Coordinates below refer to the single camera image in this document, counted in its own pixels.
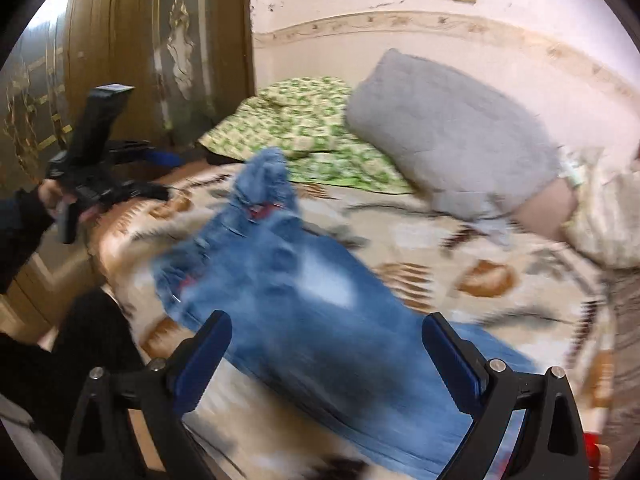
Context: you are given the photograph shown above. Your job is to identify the blue denim pants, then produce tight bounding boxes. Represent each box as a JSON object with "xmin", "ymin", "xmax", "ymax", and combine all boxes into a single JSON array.
[{"xmin": 152, "ymin": 147, "xmax": 539, "ymax": 479}]

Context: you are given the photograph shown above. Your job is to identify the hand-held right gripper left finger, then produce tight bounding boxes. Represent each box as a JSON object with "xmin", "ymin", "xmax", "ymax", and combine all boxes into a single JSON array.
[{"xmin": 60, "ymin": 309, "xmax": 234, "ymax": 480}]

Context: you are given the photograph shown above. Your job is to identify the person's left forearm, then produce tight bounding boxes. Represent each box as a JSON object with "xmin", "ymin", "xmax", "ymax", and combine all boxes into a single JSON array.
[{"xmin": 0, "ymin": 187, "xmax": 57, "ymax": 293}]

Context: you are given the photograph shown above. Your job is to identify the red glass bowl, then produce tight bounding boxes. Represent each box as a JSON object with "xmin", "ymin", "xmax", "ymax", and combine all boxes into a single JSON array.
[{"xmin": 582, "ymin": 427, "xmax": 614, "ymax": 469}]

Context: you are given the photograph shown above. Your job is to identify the person's left hand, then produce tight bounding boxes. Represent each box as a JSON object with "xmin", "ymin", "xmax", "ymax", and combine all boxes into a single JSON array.
[{"xmin": 37, "ymin": 179, "xmax": 97, "ymax": 222}]

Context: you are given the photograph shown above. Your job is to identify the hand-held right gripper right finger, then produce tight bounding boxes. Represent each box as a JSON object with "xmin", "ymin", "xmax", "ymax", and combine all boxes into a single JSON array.
[{"xmin": 422, "ymin": 312, "xmax": 592, "ymax": 480}]

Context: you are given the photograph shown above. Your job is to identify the leaf print blanket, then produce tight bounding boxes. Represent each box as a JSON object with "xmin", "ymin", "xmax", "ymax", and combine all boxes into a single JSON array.
[{"xmin": 92, "ymin": 160, "xmax": 619, "ymax": 480}]

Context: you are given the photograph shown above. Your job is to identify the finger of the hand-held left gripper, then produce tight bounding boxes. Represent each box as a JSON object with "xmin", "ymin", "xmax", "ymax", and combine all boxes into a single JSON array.
[
  {"xmin": 105, "ymin": 140, "xmax": 184, "ymax": 169},
  {"xmin": 112, "ymin": 182, "xmax": 169, "ymax": 203}
]

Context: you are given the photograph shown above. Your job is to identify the ornate wooden door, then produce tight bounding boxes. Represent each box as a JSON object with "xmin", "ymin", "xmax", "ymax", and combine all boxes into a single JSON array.
[{"xmin": 0, "ymin": 0, "xmax": 257, "ymax": 348}]

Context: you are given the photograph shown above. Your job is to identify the beige pillow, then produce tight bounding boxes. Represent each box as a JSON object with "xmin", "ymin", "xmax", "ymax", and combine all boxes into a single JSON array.
[{"xmin": 509, "ymin": 179, "xmax": 577, "ymax": 244}]

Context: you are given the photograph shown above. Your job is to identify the person's black trouser leg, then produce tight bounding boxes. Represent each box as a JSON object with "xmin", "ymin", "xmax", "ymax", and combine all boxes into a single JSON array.
[{"xmin": 0, "ymin": 289, "xmax": 147, "ymax": 456}]

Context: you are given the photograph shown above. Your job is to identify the green checkered quilt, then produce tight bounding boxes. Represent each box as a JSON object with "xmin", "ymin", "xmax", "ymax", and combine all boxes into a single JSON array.
[{"xmin": 199, "ymin": 76, "xmax": 416, "ymax": 196}]

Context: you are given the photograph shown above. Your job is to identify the white patterned cloth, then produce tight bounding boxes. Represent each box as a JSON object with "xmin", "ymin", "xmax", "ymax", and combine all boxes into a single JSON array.
[{"xmin": 559, "ymin": 146, "xmax": 640, "ymax": 269}]

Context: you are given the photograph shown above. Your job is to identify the grey quilted pillow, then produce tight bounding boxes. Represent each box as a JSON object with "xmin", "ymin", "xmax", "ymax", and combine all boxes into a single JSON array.
[{"xmin": 345, "ymin": 48, "xmax": 564, "ymax": 227}]

